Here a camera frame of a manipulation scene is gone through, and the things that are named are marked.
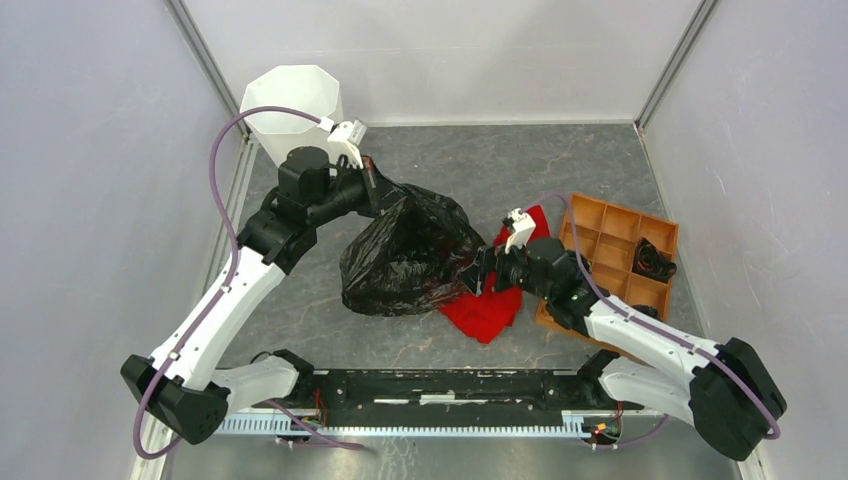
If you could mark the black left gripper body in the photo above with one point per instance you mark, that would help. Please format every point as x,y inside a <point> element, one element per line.
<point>366,197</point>

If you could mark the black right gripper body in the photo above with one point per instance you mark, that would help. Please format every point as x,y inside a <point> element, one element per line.
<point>511,270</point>

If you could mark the black plastic trash bag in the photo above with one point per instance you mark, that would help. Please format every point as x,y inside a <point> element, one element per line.
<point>407,261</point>

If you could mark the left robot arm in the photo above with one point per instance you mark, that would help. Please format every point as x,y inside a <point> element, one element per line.
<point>180,383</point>

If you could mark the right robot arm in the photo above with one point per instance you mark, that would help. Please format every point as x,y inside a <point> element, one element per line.
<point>723,390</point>

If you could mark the white octagonal trash bin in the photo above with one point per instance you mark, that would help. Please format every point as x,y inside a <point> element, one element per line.
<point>306,88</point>

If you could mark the red cloth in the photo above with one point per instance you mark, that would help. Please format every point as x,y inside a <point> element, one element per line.
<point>484,317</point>

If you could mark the orange compartment tray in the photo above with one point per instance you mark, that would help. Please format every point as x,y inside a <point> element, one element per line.
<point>608,236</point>

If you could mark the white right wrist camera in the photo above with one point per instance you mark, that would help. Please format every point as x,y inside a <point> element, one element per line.
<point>520,226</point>

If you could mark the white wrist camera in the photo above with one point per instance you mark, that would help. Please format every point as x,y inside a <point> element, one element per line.
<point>343,141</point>
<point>520,226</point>

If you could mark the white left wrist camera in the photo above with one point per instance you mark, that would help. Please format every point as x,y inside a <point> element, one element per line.
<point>343,141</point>

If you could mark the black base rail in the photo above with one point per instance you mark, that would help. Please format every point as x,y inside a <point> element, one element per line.
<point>447,397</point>

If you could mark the white toothed cable strip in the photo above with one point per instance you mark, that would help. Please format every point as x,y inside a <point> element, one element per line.
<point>274,423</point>

